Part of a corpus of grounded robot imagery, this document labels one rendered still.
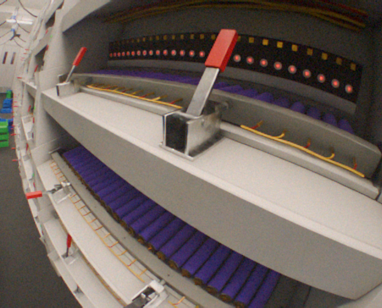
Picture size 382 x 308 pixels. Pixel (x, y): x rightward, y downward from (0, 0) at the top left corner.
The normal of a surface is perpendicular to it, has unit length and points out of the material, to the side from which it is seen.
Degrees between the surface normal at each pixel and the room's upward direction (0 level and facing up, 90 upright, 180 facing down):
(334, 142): 110
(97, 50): 90
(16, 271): 0
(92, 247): 21
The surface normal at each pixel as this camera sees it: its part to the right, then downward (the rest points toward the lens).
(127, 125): 0.04, -0.85
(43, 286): 0.25, -0.94
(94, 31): 0.79, 0.35
